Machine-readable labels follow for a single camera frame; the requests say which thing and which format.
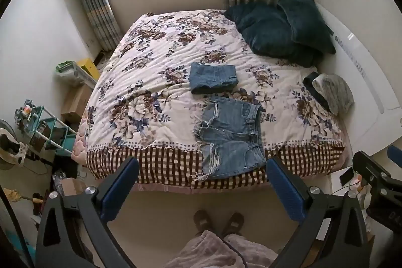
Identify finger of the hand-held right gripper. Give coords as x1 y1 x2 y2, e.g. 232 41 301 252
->
352 151 402 198
387 145 402 164

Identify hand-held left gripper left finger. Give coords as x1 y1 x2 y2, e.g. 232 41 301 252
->
35 156 140 268

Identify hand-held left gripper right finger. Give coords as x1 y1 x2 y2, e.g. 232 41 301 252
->
265 156 369 268

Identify frayed denim shorts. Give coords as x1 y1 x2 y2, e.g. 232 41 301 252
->
193 96 267 182

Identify black phone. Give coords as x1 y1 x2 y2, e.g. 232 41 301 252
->
339 167 356 186

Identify white nightstand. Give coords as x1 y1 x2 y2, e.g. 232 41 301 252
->
326 165 366 240

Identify small cardboard box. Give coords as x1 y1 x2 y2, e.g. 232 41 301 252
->
61 178 87 197

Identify pink quilted mattress pad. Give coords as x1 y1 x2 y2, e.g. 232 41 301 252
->
71 117 95 167

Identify person's right slipper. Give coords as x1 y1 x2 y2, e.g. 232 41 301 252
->
221 212 245 236

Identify person's slipper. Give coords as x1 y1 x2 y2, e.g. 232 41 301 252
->
193 210 215 236
221 212 245 236

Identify grey knitted sweater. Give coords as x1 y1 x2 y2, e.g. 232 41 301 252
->
312 73 355 116

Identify person's left slipper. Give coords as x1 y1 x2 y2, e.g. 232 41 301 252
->
193 210 215 236

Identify white bed headboard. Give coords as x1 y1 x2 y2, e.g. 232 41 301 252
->
290 0 402 170

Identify teal shelf rack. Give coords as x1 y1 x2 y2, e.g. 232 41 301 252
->
14 100 78 157

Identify dark folded cloth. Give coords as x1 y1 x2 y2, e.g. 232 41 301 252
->
303 72 330 112

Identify large cardboard box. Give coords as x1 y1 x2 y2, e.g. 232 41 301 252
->
60 83 93 125

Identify standing fan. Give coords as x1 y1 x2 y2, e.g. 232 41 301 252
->
0 120 31 172

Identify yellow box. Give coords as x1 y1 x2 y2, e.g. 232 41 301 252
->
77 58 101 81

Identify floral bed blanket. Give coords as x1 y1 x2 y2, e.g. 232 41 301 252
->
72 9 347 188

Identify green and white bag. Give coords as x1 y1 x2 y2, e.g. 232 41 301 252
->
56 61 83 87

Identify folded denim shorts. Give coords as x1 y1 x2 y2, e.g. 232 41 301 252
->
189 62 238 95

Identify dark teal pillow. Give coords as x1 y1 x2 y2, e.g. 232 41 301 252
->
224 3 316 68
277 0 336 55

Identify black cable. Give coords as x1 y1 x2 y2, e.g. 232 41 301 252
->
222 235 249 268

